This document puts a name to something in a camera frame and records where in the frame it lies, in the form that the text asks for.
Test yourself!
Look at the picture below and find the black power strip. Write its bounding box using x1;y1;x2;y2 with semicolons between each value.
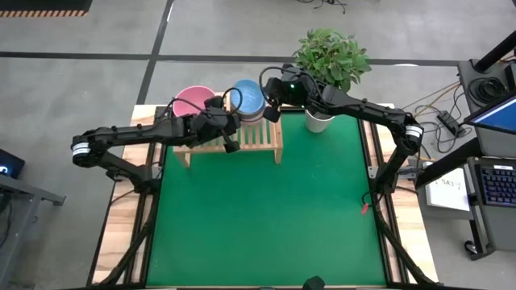
437;110;464;137

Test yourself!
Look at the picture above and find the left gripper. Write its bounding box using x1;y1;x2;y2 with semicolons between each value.
197;96;242;155

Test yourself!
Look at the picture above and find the grey equipment cart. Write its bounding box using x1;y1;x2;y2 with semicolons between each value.
457;58;516;261

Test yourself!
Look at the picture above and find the black hazard-striped floor mat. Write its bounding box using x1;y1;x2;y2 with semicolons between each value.
0;0;94;19

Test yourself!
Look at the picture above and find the white plant pot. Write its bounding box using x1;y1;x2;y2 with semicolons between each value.
304;108;336;134

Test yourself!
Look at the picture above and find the plain pink bowl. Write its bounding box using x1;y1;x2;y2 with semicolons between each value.
172;85;217;118

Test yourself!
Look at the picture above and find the black pole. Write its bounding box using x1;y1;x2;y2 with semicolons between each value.
473;31;516;73

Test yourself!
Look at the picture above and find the black metal rig frame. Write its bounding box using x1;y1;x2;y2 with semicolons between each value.
86;104;440;290

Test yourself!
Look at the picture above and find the green leafy plant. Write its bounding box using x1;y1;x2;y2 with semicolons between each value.
293;27;372;93

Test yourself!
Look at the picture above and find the light blue patterned bowl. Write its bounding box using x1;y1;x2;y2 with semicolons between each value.
229;78;268;122

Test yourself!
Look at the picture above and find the black device with blue light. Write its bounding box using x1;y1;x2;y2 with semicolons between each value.
0;148;26;180

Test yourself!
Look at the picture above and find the black keyboard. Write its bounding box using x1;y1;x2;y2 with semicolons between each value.
475;163;516;207

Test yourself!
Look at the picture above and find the laptop with blue screen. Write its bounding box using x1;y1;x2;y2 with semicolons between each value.
463;94;516;136

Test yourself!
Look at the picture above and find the wooden slatted shelf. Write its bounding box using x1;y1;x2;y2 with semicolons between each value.
172;90;284;168

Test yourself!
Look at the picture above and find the black round object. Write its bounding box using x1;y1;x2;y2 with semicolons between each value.
302;275;326;290

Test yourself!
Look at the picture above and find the grey metal desk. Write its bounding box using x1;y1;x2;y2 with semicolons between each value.
0;172;67;290

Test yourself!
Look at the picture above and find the white paper sheet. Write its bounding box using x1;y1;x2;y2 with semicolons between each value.
425;176;472;213

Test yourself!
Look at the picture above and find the coiled black cable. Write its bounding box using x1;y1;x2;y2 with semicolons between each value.
467;76;510;106

